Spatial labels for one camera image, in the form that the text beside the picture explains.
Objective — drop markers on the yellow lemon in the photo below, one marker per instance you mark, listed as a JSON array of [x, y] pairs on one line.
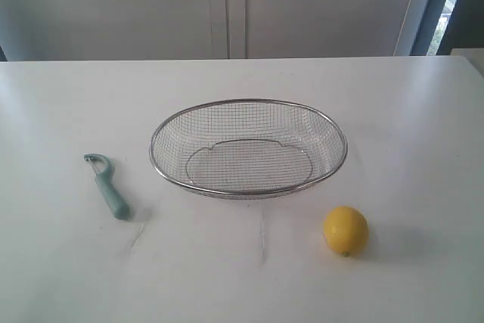
[[345, 231]]

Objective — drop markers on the teal handled peeler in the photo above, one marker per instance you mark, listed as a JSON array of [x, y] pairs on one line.
[[104, 172]]

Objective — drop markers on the oval metal wire basket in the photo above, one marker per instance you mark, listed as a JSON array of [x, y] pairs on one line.
[[248, 148]]

